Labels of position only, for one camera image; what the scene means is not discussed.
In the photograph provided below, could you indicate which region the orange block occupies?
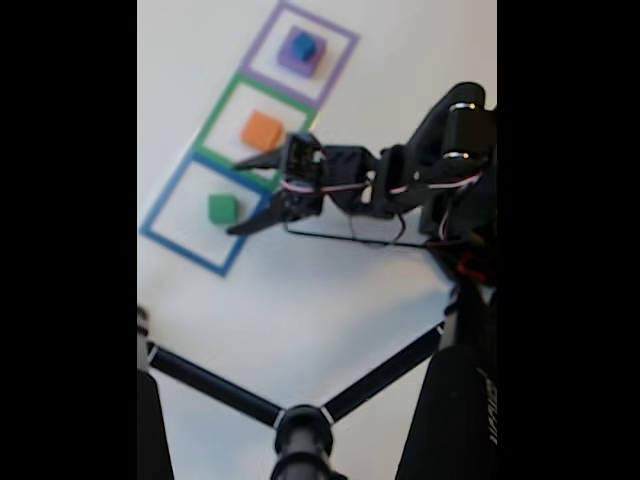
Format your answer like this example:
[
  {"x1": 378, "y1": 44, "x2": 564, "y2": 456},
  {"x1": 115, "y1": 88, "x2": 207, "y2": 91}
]
[{"x1": 241, "y1": 110, "x2": 284, "y2": 152}]

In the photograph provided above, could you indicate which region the green block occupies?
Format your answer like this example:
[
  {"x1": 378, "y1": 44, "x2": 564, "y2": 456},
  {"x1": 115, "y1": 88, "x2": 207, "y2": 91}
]
[{"x1": 207, "y1": 193, "x2": 238, "y2": 225}]

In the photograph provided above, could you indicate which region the small blue cube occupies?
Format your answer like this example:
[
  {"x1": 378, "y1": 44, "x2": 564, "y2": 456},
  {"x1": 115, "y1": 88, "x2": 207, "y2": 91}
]
[{"x1": 290, "y1": 32, "x2": 318, "y2": 61}]

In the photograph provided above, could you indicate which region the purple flat block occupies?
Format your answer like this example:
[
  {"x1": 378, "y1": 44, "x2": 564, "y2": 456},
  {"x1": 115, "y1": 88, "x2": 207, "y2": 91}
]
[{"x1": 276, "y1": 25, "x2": 328, "y2": 80}]

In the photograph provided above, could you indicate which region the black red table clamp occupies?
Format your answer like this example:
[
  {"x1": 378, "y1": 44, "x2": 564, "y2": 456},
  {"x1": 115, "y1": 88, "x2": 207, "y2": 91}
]
[{"x1": 455, "y1": 251, "x2": 487, "y2": 282}]

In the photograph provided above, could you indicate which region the red white servo cable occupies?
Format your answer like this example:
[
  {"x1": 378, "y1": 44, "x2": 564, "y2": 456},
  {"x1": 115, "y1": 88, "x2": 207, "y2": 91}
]
[{"x1": 278, "y1": 167, "x2": 489, "y2": 244}]

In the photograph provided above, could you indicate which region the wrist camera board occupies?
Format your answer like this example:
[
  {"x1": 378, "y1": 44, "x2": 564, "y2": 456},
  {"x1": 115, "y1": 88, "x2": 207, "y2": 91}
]
[{"x1": 280, "y1": 130, "x2": 327, "y2": 182}]

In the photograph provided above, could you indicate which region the black cable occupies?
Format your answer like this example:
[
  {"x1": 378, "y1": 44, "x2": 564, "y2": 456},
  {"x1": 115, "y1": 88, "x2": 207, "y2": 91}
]
[{"x1": 283, "y1": 214, "x2": 441, "y2": 249}]

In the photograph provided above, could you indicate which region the green square frame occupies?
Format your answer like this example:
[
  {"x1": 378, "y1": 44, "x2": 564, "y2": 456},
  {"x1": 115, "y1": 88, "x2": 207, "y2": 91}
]
[{"x1": 192, "y1": 70, "x2": 320, "y2": 194}]

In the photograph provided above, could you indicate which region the blue square frame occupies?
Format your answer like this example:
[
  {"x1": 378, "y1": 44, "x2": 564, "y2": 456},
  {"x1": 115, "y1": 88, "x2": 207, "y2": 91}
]
[{"x1": 139, "y1": 151, "x2": 273, "y2": 279}]

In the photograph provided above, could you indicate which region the purple square frame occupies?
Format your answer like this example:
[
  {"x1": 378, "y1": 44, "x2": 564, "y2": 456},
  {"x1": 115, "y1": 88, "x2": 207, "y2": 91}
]
[{"x1": 240, "y1": 0, "x2": 361, "y2": 111}]

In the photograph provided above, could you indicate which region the black camera tripod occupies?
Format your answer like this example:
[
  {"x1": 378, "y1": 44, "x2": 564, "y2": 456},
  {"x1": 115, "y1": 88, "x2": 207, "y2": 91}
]
[{"x1": 137, "y1": 284, "x2": 498, "y2": 480}]

